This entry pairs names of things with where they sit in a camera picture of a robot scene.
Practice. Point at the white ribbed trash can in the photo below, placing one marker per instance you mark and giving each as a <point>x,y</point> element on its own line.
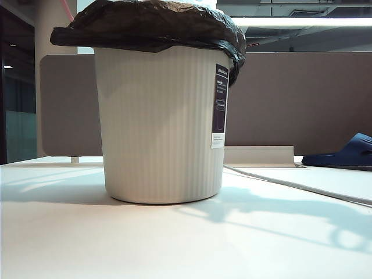
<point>157,130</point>

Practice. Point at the black garbage bag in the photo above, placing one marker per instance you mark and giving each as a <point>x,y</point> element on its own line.
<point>145,23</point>

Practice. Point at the dark trash can label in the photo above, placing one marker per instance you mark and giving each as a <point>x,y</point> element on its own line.
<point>220,110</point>

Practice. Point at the brown desk partition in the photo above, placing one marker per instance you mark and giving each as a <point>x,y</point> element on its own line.
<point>290,98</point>

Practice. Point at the grey rounded desk partition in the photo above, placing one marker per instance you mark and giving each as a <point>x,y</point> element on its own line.
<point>67,104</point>

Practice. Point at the navy blue rubber slipper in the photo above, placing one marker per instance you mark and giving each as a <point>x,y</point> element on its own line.
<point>348,154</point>

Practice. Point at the ceiling light strip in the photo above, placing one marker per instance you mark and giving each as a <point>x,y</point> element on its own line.
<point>305,22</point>

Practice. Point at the white partition support post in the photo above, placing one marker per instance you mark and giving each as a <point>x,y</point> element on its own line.
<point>75,159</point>

